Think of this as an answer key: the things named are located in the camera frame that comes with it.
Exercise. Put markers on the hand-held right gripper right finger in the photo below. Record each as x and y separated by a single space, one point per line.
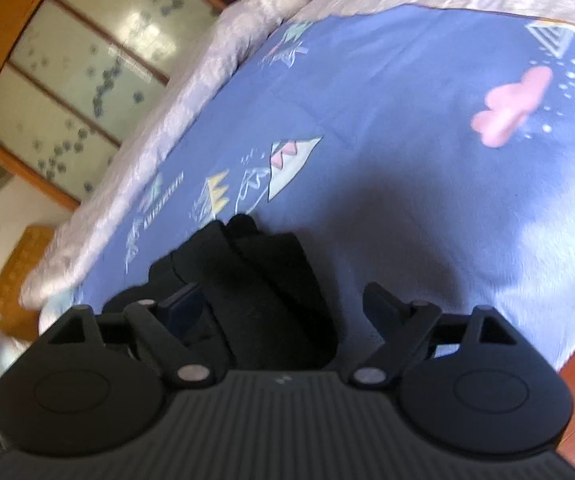
382 302

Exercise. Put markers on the bed with blue sheet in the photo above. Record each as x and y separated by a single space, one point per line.
167 125

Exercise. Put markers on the black pants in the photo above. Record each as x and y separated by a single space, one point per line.
267 300

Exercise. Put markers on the blue printed bedsheet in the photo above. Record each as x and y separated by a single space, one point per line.
392 160

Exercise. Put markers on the wooden wardrobe with glass doors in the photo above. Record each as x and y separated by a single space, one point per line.
67 75

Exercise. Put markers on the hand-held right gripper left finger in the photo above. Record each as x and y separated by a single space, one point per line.
187 310

